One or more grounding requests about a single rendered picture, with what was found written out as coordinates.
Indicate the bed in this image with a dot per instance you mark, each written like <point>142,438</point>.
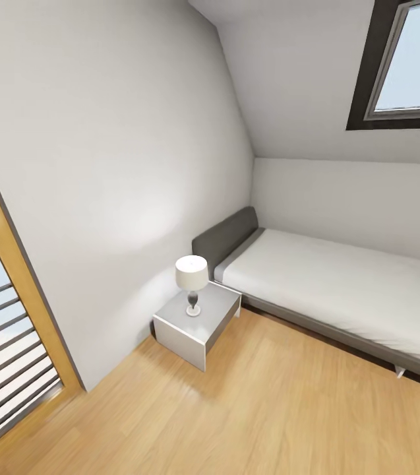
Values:
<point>367,299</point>

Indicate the table lamp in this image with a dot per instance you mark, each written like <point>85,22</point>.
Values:
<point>192,281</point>

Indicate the fixed window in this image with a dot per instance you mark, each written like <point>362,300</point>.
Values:
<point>36,375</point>
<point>387,91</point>

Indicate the nightstand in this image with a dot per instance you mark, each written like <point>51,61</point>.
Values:
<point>193,337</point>

